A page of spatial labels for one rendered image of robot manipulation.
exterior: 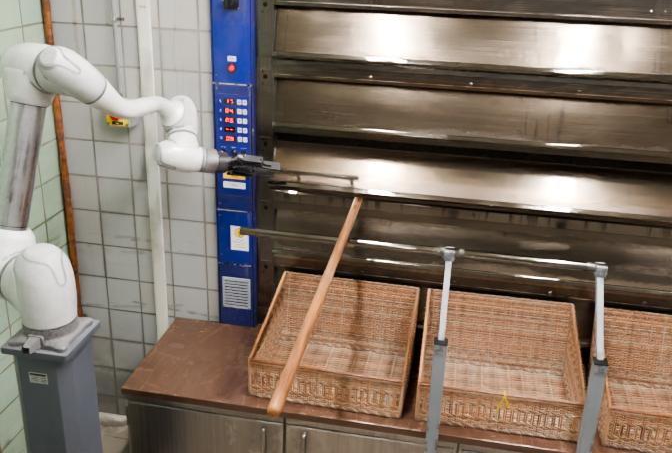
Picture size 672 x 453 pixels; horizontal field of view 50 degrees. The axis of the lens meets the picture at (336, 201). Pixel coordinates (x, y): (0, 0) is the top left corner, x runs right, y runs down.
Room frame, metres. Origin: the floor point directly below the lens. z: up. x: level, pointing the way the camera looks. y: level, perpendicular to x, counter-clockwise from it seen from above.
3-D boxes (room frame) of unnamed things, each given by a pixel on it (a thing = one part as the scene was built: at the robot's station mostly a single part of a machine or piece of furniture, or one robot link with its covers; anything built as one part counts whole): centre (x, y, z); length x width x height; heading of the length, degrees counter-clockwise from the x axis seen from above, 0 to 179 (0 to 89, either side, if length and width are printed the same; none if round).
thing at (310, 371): (2.35, -0.02, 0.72); 0.56 x 0.49 x 0.28; 79
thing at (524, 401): (2.25, -0.60, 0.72); 0.56 x 0.49 x 0.28; 81
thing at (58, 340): (1.84, 0.83, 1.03); 0.22 x 0.18 x 0.06; 170
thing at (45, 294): (1.87, 0.84, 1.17); 0.18 x 0.16 x 0.22; 59
